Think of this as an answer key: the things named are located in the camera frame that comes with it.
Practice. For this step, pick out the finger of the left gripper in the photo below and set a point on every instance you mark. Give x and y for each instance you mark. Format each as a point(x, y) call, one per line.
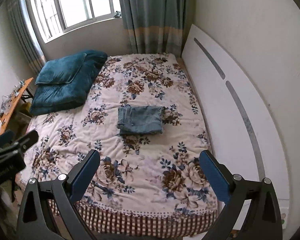
point(6, 138)
point(22, 144)

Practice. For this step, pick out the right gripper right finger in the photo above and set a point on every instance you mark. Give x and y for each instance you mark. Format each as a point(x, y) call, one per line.
point(263, 218)

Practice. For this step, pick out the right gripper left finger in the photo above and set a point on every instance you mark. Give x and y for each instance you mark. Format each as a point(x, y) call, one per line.
point(35, 219)

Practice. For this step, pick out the blue denim pants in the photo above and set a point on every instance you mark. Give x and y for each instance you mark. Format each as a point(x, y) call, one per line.
point(136, 120)

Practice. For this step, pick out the teal folded comforter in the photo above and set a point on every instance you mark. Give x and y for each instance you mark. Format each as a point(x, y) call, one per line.
point(54, 98)

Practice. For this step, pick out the wooden side desk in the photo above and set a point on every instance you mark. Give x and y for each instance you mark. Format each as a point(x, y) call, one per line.
point(20, 93)

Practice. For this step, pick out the teal pillow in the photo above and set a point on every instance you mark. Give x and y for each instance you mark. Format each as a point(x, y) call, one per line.
point(61, 71)

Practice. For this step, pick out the white headboard panel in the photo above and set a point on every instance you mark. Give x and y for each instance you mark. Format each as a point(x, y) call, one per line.
point(242, 133)

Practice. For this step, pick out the floral bed blanket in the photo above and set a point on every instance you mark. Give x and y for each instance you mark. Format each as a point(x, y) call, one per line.
point(147, 184)

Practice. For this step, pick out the window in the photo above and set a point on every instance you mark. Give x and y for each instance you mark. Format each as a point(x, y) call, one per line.
point(58, 17)

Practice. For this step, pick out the small object on windowsill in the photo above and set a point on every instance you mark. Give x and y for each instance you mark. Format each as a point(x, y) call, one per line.
point(117, 14)

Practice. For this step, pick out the right teal curtain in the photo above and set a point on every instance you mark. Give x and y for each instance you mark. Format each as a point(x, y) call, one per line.
point(157, 26)

